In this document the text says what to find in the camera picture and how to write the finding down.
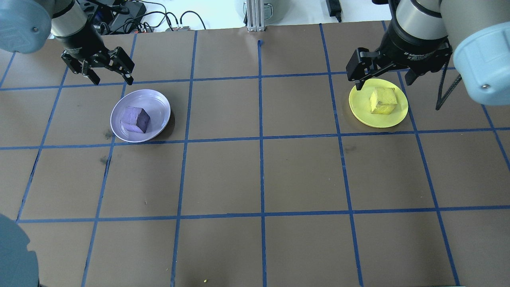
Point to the purple foam block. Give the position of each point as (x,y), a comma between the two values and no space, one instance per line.
(134,118)

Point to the yellow plastic plate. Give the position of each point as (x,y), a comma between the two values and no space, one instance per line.
(358,109)

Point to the black power brick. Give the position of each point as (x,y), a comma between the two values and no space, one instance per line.
(127,14)

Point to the black USB hub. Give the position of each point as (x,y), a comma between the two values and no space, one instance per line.
(178,28)

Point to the black power adapter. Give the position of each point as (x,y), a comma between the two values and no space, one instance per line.
(332,7)

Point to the light purple plastic plate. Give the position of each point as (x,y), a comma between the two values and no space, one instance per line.
(155,105)

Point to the yellow foam block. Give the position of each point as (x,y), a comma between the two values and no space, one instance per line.
(383,101)

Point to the aluminium camera post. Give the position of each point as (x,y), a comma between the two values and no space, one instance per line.
(255,16)

